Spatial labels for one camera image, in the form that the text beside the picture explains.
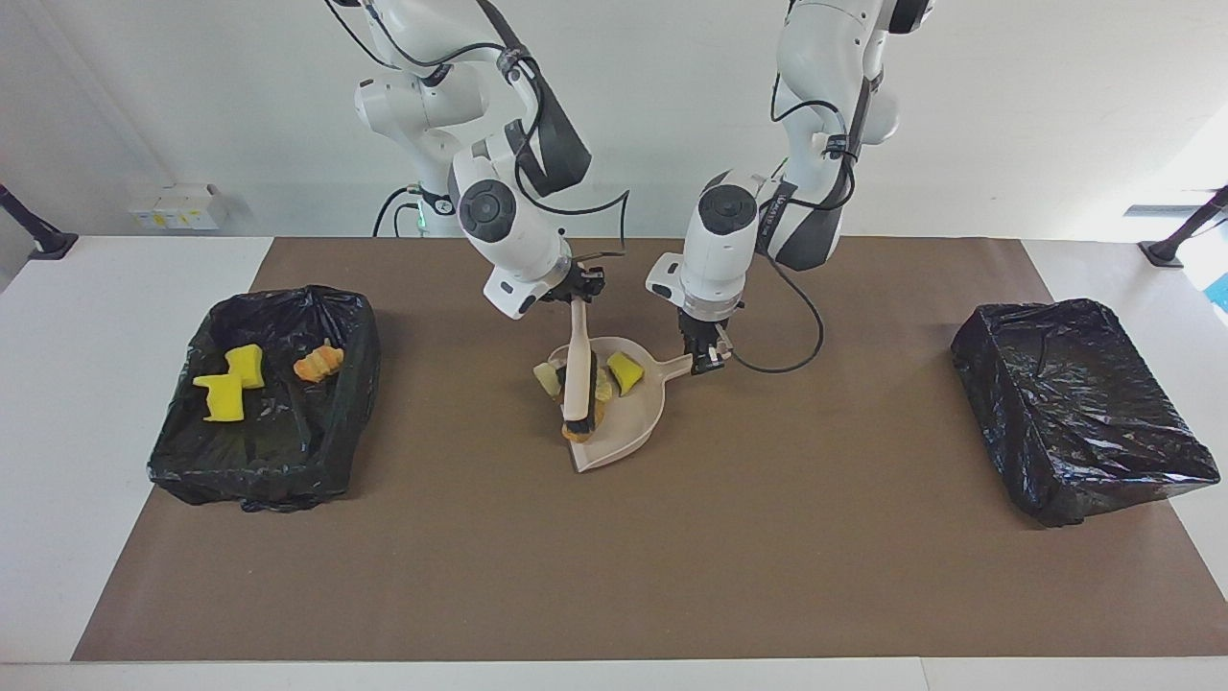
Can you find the wooden hand brush black bristles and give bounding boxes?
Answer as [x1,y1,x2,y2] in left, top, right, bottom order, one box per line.
[561,298,598,442]

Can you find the small yellow sponge piece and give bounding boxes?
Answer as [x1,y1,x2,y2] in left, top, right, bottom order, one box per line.
[607,351,646,396]

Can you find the beige plastic dustpan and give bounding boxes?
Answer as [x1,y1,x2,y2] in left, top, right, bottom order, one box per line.
[547,336,695,474]

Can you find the pale and orange croissant piece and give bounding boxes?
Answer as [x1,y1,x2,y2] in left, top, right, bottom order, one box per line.
[293,339,345,384]

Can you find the bin lined black bag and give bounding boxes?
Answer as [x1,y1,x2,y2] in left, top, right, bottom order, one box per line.
[951,298,1222,529]
[147,284,382,513]

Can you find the brown paper table mat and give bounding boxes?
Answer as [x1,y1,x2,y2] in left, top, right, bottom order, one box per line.
[72,237,1228,663]

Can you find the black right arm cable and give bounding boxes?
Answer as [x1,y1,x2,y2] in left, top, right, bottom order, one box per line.
[321,0,631,260]

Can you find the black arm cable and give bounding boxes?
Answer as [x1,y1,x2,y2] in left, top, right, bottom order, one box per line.
[321,0,631,260]
[715,86,860,375]

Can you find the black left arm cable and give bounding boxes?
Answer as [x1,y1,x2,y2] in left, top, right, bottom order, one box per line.
[715,86,860,375]

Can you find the black right base cable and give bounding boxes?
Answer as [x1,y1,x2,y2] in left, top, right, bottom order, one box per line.
[372,185,423,238]

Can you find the white wall box cluster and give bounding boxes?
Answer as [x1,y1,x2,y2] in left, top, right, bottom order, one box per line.
[128,182,229,231]

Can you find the black camera stand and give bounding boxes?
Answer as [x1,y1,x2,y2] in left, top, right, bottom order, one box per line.
[0,182,80,260]
[1138,184,1228,268]

